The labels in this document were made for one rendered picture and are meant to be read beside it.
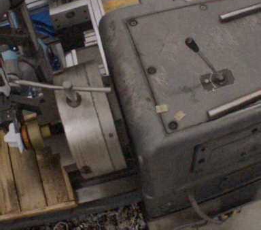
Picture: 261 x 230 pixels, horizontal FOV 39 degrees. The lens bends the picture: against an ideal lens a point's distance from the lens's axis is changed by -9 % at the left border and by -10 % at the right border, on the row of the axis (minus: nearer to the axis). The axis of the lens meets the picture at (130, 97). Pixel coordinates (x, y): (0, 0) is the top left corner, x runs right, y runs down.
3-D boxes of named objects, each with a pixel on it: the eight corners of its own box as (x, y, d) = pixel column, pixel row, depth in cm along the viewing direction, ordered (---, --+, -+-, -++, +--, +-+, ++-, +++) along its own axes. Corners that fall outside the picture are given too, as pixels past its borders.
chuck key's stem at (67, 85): (80, 100, 101) (72, 79, 90) (79, 108, 100) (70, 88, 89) (72, 99, 101) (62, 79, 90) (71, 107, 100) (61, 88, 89)
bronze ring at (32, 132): (44, 109, 109) (16, 118, 109) (51, 139, 105) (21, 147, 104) (52, 123, 118) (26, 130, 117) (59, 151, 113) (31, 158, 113)
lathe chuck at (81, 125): (92, 90, 133) (77, 41, 104) (119, 180, 121) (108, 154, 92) (66, 98, 132) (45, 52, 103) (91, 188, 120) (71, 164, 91)
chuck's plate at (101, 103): (102, 88, 133) (90, 37, 104) (130, 177, 121) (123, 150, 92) (92, 90, 133) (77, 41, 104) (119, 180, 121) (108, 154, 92)
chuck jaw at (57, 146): (79, 126, 108) (88, 163, 101) (83, 136, 112) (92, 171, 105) (41, 137, 107) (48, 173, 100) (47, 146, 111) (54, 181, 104)
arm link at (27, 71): (38, 78, 139) (30, 61, 130) (25, 105, 134) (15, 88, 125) (22, 73, 141) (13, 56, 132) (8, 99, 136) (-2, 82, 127)
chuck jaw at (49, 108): (75, 109, 113) (63, 70, 109) (75, 116, 108) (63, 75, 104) (39, 120, 112) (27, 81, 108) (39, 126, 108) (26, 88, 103)
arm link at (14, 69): (21, 60, 131) (13, 45, 123) (23, 86, 125) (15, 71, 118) (1, 67, 130) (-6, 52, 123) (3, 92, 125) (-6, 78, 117)
